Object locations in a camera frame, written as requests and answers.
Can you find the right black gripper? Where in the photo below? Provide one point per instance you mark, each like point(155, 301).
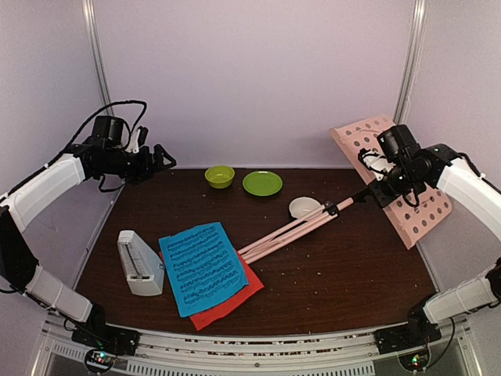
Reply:
point(383, 197)

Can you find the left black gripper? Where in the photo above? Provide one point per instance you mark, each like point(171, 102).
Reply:
point(146, 168)

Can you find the pink music stand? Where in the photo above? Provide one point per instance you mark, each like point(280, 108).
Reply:
point(413, 214)

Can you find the blue sheet music paper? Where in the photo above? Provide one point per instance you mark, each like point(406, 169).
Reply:
point(203, 268)

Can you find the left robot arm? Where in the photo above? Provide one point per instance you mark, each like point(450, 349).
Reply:
point(115, 148)

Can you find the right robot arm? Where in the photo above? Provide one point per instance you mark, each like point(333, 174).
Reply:
point(462, 249)

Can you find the lime green bowl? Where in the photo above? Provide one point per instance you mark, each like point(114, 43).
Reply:
point(220, 176)

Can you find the white and blue bowl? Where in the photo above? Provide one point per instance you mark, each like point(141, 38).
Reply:
point(300, 206)

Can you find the green plate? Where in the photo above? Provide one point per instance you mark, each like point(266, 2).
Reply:
point(262, 183)

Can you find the white metronome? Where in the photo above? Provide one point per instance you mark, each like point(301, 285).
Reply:
point(143, 268)

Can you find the red sheet music paper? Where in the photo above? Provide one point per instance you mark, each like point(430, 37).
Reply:
point(206, 318)

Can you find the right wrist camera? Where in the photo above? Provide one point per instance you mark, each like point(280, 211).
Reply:
point(375, 162)

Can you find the right aluminium frame post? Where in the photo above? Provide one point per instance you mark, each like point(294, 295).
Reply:
point(415, 45)

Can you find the aluminium frame post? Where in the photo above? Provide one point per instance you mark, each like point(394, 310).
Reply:
point(415, 45)
point(90, 21)

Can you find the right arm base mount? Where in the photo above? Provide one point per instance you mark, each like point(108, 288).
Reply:
point(407, 340)

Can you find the front aluminium rail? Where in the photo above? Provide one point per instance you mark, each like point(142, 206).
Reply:
point(352, 352)

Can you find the left aluminium frame post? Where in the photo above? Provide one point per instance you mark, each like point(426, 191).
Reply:
point(90, 21)

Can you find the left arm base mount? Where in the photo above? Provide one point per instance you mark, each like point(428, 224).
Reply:
point(104, 351)

